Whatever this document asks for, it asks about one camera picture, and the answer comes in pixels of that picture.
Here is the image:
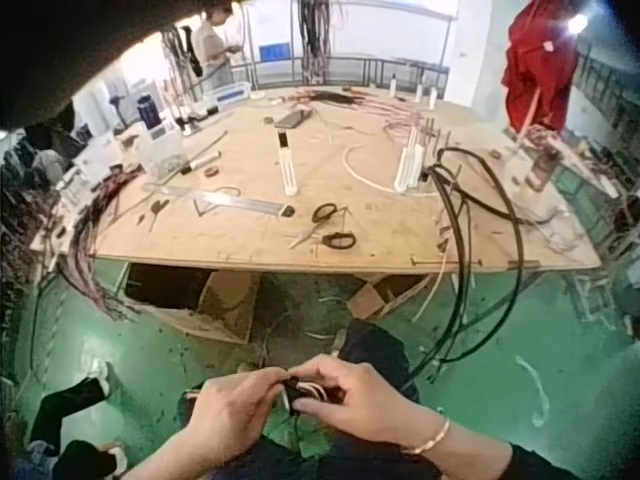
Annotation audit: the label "person's right hand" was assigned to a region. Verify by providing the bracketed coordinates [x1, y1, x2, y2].
[287, 357, 445, 447]

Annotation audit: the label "person's left hand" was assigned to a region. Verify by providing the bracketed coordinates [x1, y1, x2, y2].
[184, 367, 295, 457]

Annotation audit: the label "black connector with white wires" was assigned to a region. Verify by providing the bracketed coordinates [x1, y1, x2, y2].
[279, 375, 347, 417]

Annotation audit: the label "cardboard box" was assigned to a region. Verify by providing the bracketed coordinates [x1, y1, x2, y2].
[121, 263, 262, 346]

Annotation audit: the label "long metal ruler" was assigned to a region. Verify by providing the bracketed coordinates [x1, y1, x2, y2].
[143, 182, 296, 218]

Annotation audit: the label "white tube loop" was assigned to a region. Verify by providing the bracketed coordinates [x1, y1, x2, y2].
[341, 141, 402, 194]

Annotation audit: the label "white marker pen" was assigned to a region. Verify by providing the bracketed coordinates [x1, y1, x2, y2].
[179, 151, 223, 176]

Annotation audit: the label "clear plastic box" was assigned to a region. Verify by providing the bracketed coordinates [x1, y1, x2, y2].
[141, 128, 187, 182]

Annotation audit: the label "grey smartphone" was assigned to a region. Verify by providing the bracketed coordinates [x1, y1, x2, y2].
[273, 109, 315, 131]

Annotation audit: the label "white strip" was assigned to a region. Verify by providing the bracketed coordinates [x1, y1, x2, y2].
[514, 353, 552, 429]

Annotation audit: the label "dark blue bottle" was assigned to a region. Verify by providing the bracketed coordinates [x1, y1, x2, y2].
[136, 94, 162, 130]

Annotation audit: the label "metal railing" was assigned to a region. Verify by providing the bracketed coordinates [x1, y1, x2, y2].
[234, 53, 451, 92]

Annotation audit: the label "pair of white bottles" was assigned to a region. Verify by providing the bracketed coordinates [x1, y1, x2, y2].
[414, 83, 440, 110]

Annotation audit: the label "blue sign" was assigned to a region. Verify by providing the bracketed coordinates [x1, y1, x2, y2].
[258, 43, 292, 63]

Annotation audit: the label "brown jar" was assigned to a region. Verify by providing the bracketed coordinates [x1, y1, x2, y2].
[526, 146, 560, 192]

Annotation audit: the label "red hanging garment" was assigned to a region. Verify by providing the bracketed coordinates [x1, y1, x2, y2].
[501, 0, 582, 132]

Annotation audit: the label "gold bracelet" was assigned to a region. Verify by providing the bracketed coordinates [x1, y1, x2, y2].
[402, 414, 451, 455]

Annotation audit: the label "black handled scissors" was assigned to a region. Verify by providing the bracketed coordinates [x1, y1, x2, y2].
[288, 201, 358, 251]

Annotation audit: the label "white fixture post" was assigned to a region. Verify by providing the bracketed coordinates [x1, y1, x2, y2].
[393, 125, 427, 194]
[276, 128, 300, 197]

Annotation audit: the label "red and black wire bundle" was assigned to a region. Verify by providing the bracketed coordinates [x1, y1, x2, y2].
[54, 165, 149, 324]

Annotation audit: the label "black cable bundle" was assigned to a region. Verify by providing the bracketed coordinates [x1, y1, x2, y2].
[414, 146, 527, 374]

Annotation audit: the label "pink wires heap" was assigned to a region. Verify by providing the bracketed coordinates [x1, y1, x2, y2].
[279, 85, 426, 144]

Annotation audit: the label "hanging black cables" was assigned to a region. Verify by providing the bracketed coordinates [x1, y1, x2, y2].
[158, 24, 205, 122]

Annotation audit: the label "hanging wire harness bundle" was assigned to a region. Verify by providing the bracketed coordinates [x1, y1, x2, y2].
[296, 0, 332, 87]

